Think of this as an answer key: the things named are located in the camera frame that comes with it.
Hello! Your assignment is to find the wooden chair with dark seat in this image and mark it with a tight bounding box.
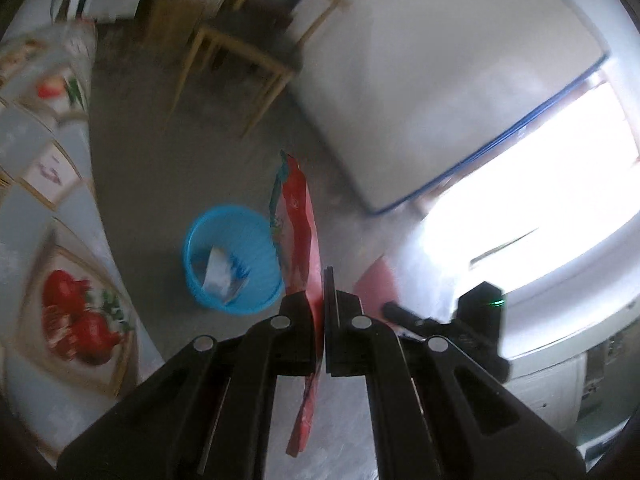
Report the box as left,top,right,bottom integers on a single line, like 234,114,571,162
170,0,351,138

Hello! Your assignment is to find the blue door frame trim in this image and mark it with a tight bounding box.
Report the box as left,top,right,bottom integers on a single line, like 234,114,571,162
367,52,611,216

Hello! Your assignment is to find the white appliance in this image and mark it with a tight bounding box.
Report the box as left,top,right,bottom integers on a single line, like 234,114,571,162
500,290,640,441

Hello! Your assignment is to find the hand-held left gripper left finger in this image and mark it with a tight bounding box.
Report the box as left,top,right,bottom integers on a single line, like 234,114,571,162
57,292,326,480

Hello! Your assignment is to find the blue plastic wastebasket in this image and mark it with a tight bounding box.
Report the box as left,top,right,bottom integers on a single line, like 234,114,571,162
182,204,286,317

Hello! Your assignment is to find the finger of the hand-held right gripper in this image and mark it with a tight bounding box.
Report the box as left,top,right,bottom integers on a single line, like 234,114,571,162
382,301,453,341

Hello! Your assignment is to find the fruit print tablecloth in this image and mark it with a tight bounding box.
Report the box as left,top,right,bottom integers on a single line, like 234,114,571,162
0,17,151,461

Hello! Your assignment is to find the red snack bag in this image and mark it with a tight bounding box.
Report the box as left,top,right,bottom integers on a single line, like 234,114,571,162
269,150,323,458

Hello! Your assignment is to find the white blue packet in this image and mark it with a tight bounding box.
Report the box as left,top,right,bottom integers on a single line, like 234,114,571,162
202,246,251,306

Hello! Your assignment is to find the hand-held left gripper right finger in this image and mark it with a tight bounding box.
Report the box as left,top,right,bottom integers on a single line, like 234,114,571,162
322,266,586,480

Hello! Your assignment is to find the cardboard box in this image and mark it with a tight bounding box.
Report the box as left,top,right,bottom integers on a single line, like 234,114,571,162
145,0,211,46

